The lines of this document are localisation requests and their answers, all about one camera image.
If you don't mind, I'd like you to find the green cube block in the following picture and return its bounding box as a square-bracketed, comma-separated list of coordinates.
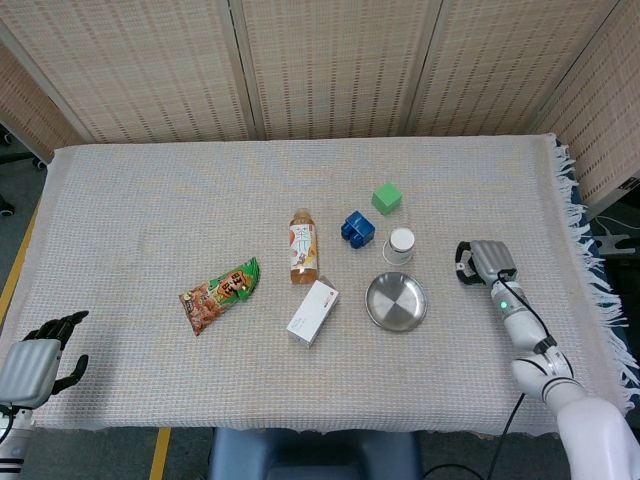
[371, 182, 404, 217]

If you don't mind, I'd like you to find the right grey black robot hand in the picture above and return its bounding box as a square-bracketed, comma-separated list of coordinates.
[453, 240, 517, 289]

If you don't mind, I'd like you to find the beige waffle tablecloth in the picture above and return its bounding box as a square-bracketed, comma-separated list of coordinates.
[0, 132, 640, 441]

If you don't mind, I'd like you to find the white paper cup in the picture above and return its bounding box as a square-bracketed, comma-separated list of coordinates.
[382, 227, 416, 266]

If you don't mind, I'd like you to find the white metal stand foot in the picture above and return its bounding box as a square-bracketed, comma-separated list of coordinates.
[594, 232, 632, 257]

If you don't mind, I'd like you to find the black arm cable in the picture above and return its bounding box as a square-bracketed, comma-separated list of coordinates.
[494, 269, 559, 480]

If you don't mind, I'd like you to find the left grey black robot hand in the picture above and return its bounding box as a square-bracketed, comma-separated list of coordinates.
[0, 310, 90, 409]

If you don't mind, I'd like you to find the blue interlocking block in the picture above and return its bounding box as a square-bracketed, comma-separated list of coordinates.
[340, 209, 377, 250]

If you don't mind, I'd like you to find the green snack bag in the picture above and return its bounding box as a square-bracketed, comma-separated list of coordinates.
[178, 256, 261, 337]

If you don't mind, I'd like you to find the woven folding screen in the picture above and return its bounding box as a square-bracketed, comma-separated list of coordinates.
[0, 0, 640, 211]

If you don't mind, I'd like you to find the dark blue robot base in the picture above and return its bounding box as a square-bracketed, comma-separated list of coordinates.
[207, 427, 424, 480]

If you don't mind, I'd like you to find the white cardboard box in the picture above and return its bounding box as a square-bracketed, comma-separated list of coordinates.
[285, 275, 341, 350]

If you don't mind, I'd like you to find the round metal plate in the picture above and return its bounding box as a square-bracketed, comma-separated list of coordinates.
[364, 271, 429, 333]

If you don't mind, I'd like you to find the orange tea drink bottle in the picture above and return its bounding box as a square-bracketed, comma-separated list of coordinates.
[288, 208, 320, 287]

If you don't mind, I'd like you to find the black office chair base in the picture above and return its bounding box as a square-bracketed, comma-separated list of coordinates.
[0, 124, 49, 217]

